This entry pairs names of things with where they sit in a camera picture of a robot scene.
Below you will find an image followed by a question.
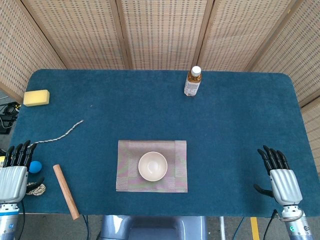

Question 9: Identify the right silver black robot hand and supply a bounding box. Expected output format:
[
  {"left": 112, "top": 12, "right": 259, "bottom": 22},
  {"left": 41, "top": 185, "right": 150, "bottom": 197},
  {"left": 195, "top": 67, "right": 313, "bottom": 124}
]
[{"left": 253, "top": 144, "right": 303, "bottom": 207}]

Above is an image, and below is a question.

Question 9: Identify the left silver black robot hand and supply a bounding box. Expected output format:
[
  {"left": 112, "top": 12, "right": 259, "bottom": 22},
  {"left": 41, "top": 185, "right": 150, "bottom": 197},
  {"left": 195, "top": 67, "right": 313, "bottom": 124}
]
[{"left": 0, "top": 139, "right": 46, "bottom": 204}]

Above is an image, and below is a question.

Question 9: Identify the beige woven placemat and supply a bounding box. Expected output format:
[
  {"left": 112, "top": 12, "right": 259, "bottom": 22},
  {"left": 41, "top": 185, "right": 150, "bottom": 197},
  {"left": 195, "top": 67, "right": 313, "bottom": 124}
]
[{"left": 115, "top": 139, "right": 189, "bottom": 194}]

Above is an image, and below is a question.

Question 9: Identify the white ceramic bowl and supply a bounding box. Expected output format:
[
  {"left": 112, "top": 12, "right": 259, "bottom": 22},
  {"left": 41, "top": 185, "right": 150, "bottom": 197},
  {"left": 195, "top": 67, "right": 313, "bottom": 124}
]
[{"left": 138, "top": 151, "right": 168, "bottom": 182}]

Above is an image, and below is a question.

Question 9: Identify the blue ball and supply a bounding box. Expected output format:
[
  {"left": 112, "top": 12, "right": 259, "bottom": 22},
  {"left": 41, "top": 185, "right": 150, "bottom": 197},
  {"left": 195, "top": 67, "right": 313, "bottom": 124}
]
[{"left": 28, "top": 160, "right": 43, "bottom": 174}]

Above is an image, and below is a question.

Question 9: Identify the wooden dowel stick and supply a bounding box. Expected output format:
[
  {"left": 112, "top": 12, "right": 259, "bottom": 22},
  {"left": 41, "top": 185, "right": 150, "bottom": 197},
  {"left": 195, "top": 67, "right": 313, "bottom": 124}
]
[{"left": 52, "top": 164, "right": 81, "bottom": 221}]

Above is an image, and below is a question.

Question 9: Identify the black floor equipment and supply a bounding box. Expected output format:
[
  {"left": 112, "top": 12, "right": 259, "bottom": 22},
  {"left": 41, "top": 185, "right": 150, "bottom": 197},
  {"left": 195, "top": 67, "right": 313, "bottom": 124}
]
[{"left": 0, "top": 101, "right": 21, "bottom": 135}]

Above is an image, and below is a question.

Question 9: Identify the metal table leg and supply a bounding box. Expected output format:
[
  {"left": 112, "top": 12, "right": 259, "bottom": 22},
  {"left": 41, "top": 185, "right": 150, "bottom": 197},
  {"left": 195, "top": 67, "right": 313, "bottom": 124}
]
[{"left": 218, "top": 216, "right": 227, "bottom": 240}]

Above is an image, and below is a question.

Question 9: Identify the blue carpet table cover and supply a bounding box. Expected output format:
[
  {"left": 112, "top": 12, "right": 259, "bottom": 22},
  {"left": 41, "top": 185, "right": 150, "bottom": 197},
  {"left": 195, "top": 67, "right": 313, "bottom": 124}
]
[{"left": 6, "top": 69, "right": 301, "bottom": 218}]

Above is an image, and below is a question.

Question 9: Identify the yellow sponge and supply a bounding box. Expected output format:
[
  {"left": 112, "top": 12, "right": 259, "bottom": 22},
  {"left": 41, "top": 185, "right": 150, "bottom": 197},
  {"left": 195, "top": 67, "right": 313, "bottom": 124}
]
[{"left": 23, "top": 89, "right": 51, "bottom": 108}]

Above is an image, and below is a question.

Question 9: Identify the tea bottle with white cap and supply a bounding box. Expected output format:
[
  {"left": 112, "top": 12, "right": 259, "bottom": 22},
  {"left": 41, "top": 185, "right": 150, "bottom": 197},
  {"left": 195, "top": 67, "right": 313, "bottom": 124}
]
[{"left": 183, "top": 65, "right": 203, "bottom": 98}]

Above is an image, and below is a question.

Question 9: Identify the blue-grey robot torso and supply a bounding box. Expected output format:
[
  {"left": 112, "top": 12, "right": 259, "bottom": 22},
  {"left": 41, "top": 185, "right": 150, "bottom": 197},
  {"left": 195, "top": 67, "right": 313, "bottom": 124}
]
[{"left": 96, "top": 214, "right": 209, "bottom": 240}]

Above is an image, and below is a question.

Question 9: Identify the bamboo folding screen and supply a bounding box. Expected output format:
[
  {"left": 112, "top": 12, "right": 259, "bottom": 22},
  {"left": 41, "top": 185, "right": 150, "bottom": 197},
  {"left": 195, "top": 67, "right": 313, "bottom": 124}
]
[{"left": 0, "top": 0, "right": 320, "bottom": 173}]

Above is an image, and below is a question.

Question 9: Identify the braided white rope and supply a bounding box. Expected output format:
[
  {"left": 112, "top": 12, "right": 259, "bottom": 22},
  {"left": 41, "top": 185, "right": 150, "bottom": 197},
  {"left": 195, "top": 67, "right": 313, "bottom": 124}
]
[{"left": 24, "top": 119, "right": 84, "bottom": 197}]

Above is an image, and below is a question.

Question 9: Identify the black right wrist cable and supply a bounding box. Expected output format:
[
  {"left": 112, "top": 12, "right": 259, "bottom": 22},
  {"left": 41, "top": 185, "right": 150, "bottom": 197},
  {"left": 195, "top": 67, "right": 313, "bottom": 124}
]
[{"left": 264, "top": 209, "right": 280, "bottom": 240}]

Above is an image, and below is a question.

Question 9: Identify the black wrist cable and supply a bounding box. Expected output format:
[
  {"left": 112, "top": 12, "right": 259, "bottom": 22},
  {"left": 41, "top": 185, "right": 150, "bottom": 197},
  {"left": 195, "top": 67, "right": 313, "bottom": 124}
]
[
  {"left": 264, "top": 209, "right": 280, "bottom": 240},
  {"left": 19, "top": 199, "right": 26, "bottom": 226}
]

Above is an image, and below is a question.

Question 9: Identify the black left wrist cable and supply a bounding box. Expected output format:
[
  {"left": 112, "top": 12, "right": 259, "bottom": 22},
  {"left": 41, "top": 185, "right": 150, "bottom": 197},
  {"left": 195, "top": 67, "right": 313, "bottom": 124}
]
[{"left": 19, "top": 199, "right": 26, "bottom": 226}]

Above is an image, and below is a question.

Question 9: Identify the thin blue cable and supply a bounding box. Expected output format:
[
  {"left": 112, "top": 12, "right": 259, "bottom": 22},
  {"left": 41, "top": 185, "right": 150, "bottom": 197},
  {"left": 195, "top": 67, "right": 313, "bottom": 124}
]
[
  {"left": 83, "top": 214, "right": 90, "bottom": 240},
  {"left": 233, "top": 216, "right": 245, "bottom": 240}
]

